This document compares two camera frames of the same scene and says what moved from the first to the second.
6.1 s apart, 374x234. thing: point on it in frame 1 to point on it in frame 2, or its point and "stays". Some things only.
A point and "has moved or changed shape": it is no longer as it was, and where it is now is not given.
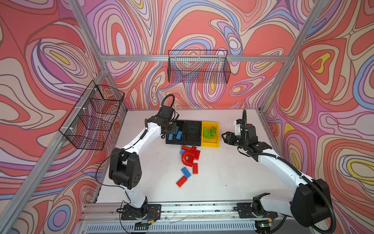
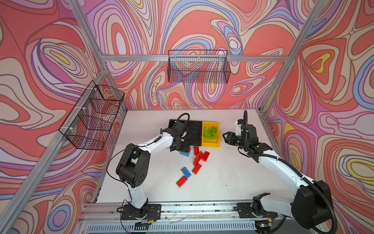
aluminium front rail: [183, 218] stays
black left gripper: [174, 131] to [185, 149]
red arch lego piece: [189, 162] to [198, 157]
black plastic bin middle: [192, 133] stays
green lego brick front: [214, 131] stays
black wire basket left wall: [92, 118] stays
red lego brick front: [181, 182] stays
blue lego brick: [185, 172] stays
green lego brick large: [207, 132] stays
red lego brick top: [196, 153] to [205, 156]
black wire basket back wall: [198, 66] stays
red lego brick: [195, 168] has moved or changed shape
